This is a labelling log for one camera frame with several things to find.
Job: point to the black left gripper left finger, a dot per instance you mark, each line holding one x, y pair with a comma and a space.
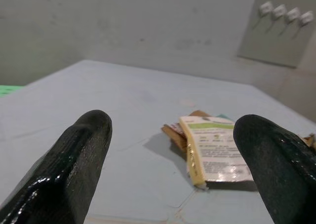
64, 169

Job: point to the brown cardboard scrap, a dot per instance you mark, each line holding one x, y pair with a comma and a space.
176, 135

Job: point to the cream printed packet wrapper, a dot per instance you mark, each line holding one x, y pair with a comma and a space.
214, 150

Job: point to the white wall hook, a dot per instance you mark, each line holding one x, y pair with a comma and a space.
264, 8
278, 12
306, 18
292, 14

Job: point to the grey wall hook board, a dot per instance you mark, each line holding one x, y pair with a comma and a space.
277, 26

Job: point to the light blue table cloth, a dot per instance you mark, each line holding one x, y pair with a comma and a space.
138, 135

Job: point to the teal paper scrap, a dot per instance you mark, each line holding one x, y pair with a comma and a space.
222, 116

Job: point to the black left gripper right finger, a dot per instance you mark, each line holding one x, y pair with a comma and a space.
276, 167

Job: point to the brown crumpled wrapper scrap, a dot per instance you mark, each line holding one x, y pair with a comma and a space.
310, 140

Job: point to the green plastic crate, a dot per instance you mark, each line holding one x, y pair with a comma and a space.
7, 90

